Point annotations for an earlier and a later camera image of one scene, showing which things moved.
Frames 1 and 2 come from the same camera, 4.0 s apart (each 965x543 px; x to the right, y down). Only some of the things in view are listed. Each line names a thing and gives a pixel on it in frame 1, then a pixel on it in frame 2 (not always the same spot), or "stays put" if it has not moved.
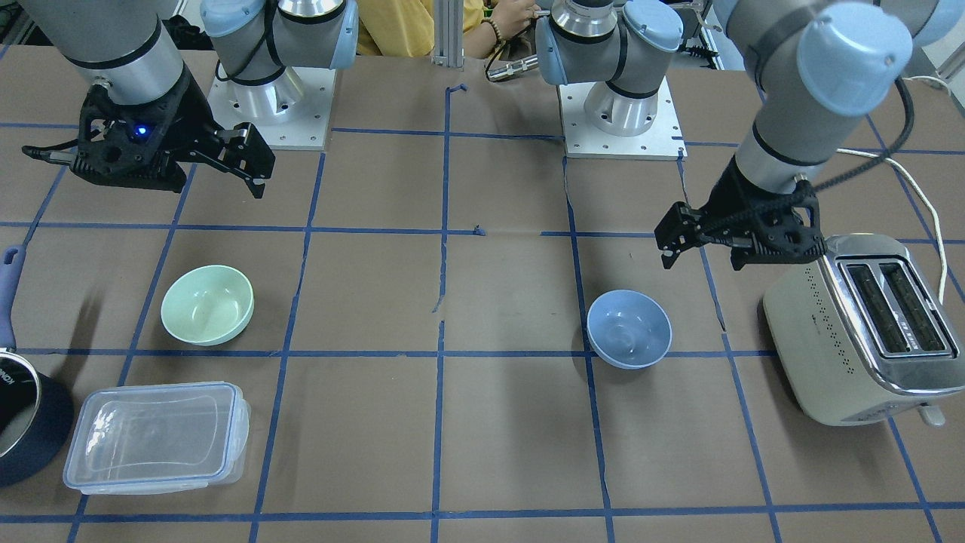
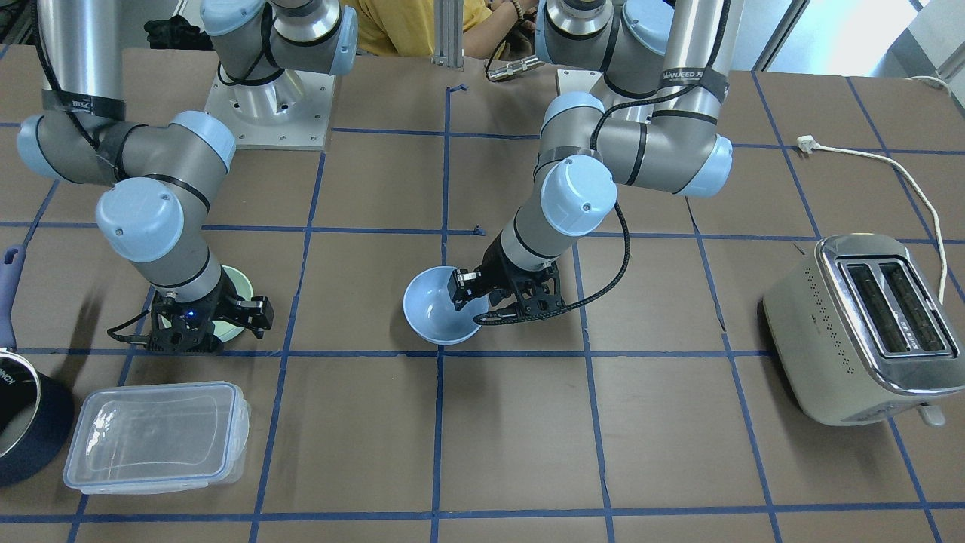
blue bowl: (629, 329) -> (430, 309)
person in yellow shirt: (493, 29) stays put
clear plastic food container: (157, 438) stays put
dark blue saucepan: (37, 415) stays put
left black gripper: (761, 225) -> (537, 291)
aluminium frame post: (448, 34) stays put
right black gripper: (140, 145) -> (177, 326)
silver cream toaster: (864, 333) stays put
